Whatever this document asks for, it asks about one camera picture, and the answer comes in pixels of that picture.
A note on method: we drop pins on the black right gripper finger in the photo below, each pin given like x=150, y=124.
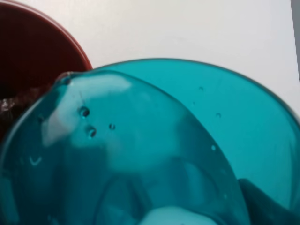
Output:
x=262, y=209

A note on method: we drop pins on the teal translucent plastic cup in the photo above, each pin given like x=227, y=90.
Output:
x=149, y=142

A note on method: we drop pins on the red plastic cup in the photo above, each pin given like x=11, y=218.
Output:
x=34, y=51

